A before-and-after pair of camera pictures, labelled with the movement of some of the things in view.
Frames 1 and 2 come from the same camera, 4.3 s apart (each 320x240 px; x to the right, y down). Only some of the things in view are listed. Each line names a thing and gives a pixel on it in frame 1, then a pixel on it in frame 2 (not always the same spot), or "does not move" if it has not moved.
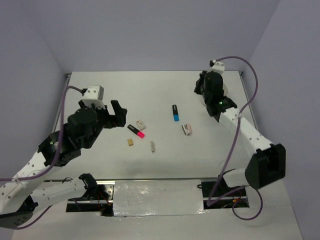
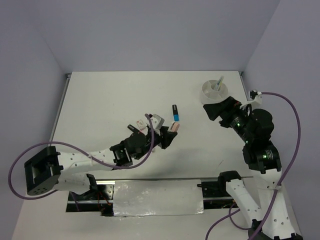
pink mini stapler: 187,129 to 175,127
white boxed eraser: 140,124 does not move
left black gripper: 120,113 to 167,136
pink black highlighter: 133,129 does not move
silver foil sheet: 141,198 does not move
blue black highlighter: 176,115 does not move
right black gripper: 197,89 to 224,109
